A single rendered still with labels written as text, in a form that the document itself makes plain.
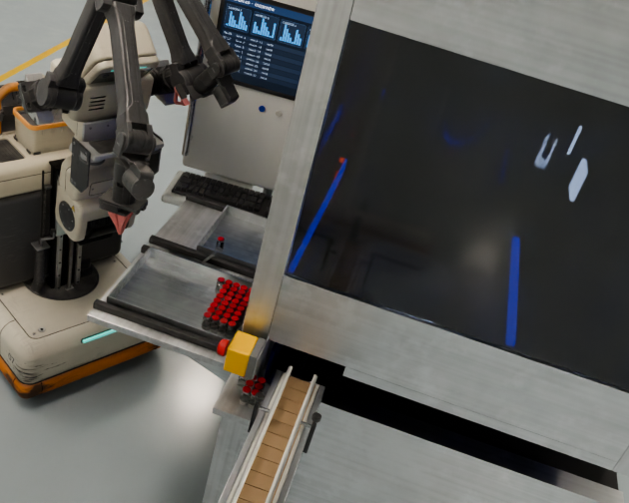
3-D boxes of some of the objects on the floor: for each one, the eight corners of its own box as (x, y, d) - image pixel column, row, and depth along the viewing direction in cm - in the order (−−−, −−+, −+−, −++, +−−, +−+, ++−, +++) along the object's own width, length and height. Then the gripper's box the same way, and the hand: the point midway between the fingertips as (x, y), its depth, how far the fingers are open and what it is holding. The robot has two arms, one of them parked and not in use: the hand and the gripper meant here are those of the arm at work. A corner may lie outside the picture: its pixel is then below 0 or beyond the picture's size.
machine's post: (212, 563, 244) (401, -165, 127) (205, 579, 239) (395, -163, 122) (193, 556, 244) (364, -175, 128) (186, 572, 239) (357, -174, 123)
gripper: (151, 179, 185) (145, 234, 193) (112, 167, 187) (108, 222, 195) (139, 191, 180) (133, 246, 188) (99, 178, 181) (95, 234, 189)
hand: (121, 231), depth 191 cm, fingers closed
